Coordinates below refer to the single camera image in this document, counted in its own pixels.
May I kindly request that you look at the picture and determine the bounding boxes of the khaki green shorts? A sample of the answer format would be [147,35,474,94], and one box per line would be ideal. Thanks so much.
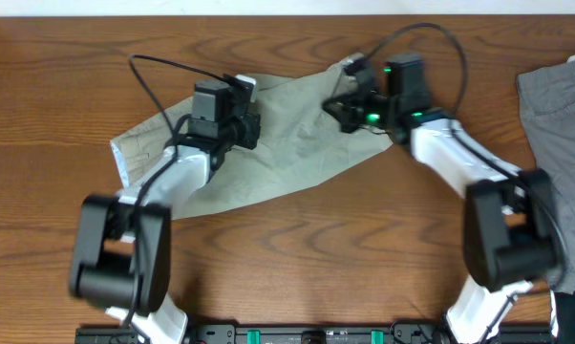
[109,56,394,221]

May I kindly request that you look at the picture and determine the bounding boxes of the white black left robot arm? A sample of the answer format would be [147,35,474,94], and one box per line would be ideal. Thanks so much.
[69,75,261,344]

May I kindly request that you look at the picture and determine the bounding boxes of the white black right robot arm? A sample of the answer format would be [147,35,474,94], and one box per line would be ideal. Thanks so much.
[322,54,565,343]

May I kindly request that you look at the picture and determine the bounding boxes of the grey shorts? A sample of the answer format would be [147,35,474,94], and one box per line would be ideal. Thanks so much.
[517,57,575,293]

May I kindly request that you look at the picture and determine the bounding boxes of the dark garment at edge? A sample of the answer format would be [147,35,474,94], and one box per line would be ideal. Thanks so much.
[554,291,575,344]

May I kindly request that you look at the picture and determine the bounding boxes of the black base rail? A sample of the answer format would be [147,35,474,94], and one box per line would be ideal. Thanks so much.
[74,322,558,344]

